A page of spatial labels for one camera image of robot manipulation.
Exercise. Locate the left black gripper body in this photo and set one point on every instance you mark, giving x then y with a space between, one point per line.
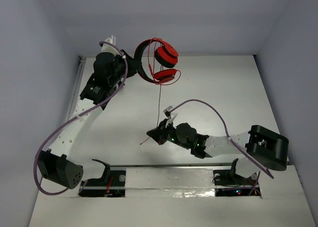
127 63

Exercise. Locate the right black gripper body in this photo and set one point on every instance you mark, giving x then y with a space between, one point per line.
169 133

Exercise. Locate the red headphones with cable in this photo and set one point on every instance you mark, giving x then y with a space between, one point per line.
165 55

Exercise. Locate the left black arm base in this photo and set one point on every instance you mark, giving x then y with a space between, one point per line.
111 183

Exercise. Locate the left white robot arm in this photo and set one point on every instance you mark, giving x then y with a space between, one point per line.
53 159

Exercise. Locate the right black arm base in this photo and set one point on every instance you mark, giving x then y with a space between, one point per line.
229 184

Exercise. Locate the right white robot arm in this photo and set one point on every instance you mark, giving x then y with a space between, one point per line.
258 149

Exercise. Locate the white foil-taped panel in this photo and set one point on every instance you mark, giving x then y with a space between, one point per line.
172 182

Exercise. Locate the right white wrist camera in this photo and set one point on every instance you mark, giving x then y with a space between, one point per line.
170 115

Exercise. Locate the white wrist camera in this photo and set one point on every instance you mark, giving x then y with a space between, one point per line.
108 45
170 115

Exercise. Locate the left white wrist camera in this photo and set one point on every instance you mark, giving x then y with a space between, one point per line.
108 45

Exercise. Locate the aluminium side rail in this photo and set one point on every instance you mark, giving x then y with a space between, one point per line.
75 92

